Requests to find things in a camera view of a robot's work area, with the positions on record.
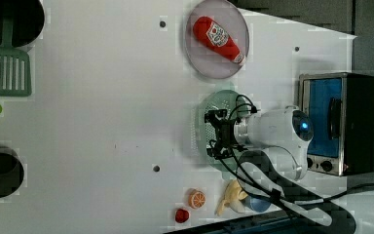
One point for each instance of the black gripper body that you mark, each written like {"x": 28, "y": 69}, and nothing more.
{"x": 222, "y": 147}

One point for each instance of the green plastic strainer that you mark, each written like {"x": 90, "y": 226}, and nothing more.
{"x": 205, "y": 134}

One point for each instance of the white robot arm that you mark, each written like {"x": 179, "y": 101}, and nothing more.
{"x": 270, "y": 151}

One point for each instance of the yellow banana toy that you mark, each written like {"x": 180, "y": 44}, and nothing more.
{"x": 233, "y": 198}

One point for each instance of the orange slice toy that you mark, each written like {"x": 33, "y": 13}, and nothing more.
{"x": 196, "y": 199}

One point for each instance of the blue bowl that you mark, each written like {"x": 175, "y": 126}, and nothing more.
{"x": 258, "y": 204}

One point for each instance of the red toy fruit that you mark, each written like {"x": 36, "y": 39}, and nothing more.
{"x": 181, "y": 216}

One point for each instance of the red ketchup bottle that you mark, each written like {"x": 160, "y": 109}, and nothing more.
{"x": 216, "y": 38}

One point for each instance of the silver toaster oven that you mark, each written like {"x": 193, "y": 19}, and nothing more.
{"x": 341, "y": 108}

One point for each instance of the black round pot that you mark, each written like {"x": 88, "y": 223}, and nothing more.
{"x": 11, "y": 172}

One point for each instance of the green slotted spatula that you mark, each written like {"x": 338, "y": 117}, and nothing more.
{"x": 15, "y": 74}

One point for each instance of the black round pan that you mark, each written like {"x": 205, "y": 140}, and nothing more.
{"x": 27, "y": 18}

